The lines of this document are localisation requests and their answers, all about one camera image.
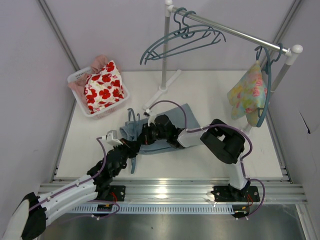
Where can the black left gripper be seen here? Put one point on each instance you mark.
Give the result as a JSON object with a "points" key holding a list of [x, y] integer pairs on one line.
{"points": [[130, 149]]}

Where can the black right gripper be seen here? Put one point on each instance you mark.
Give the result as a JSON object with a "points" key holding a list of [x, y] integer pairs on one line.
{"points": [[146, 132]]}

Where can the light blue denim skirt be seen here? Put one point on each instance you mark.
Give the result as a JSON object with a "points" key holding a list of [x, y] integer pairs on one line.
{"points": [[131, 129]]}

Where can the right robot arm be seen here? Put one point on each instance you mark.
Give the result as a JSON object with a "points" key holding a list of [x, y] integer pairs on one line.
{"points": [[225, 142]]}

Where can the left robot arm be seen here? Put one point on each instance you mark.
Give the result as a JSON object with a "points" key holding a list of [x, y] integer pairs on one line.
{"points": [[94, 185]]}

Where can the teal hanger holding cloth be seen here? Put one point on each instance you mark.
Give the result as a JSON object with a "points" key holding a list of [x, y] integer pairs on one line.
{"points": [[262, 111]]}

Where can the white plastic laundry basket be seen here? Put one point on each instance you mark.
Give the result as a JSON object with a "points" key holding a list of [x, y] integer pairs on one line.
{"points": [[102, 113]]}

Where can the red poppy floral cloth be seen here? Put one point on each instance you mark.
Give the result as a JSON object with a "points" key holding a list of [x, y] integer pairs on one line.
{"points": [[104, 88]]}

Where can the pink cloth in basket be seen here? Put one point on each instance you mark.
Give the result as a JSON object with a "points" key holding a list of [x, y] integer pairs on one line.
{"points": [[79, 85]]}

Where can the pastel floral hanging cloth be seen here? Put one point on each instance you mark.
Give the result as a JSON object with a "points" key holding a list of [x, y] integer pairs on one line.
{"points": [[248, 96]]}

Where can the white metal clothes rack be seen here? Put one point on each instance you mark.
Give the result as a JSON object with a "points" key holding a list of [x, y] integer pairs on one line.
{"points": [[185, 31]]}

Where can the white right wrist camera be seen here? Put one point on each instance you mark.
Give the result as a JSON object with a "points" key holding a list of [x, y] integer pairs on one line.
{"points": [[151, 116]]}

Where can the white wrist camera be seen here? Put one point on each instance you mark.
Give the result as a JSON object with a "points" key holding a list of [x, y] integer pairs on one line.
{"points": [[112, 138], [151, 116]]}

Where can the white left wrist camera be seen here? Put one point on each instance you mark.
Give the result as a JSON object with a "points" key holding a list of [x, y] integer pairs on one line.
{"points": [[112, 138]]}

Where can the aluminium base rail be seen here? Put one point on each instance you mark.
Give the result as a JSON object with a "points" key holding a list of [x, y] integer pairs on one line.
{"points": [[198, 191]]}

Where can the white slotted cable duct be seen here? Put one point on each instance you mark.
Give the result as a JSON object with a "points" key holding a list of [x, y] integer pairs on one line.
{"points": [[130, 208]]}

